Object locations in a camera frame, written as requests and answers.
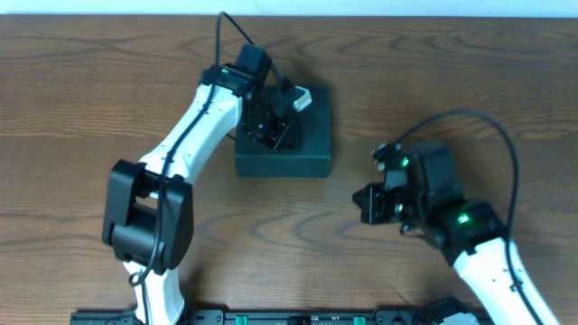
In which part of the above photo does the black cardboard box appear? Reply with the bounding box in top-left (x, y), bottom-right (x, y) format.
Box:
top-left (234, 86), bottom-right (331, 178)

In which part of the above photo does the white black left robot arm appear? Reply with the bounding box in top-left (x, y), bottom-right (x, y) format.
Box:
top-left (102, 44), bottom-right (312, 324)

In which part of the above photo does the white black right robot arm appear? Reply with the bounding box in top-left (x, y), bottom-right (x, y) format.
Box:
top-left (352, 141), bottom-right (558, 324)

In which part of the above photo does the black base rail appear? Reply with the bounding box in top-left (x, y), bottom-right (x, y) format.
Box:
top-left (69, 309), bottom-right (448, 325)

